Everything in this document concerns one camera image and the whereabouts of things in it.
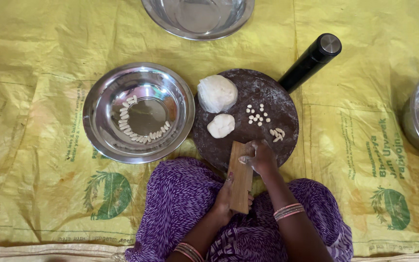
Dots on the ridged wooden paddle board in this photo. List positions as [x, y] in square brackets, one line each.
[240, 185]

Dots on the person's right hand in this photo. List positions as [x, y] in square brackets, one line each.
[262, 160]

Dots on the plastic wrapped dough ball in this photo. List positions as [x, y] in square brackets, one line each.
[217, 94]

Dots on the pink bangles on right wrist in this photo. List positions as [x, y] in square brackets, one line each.
[288, 211]

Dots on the small heap of ridged shells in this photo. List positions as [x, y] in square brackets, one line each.
[278, 135]

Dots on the yellow printed plastic sack mat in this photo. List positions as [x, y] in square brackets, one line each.
[31, 127]

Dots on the tiny white dough piece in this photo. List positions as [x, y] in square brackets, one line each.
[242, 159]

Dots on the wide steel bowl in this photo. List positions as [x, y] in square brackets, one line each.
[100, 109]

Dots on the bare white dough lump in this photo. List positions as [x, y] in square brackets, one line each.
[221, 126]

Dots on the pink bangles on left wrist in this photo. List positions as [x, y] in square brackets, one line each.
[189, 251]

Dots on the black flask with steel cap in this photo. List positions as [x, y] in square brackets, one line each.
[306, 65]

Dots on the person's left hand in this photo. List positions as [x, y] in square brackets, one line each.
[222, 203]

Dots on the pink bangles on wrist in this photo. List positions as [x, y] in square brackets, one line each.
[189, 251]
[288, 211]

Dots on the round brown rolling board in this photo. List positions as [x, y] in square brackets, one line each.
[260, 91]

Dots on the shallow steel bowl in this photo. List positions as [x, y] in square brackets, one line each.
[198, 18]

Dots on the group of small dough balls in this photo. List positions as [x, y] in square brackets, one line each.
[256, 118]

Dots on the purple patterned dress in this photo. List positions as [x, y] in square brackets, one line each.
[180, 196]

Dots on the row of ridged dough shells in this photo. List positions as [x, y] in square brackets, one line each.
[124, 120]

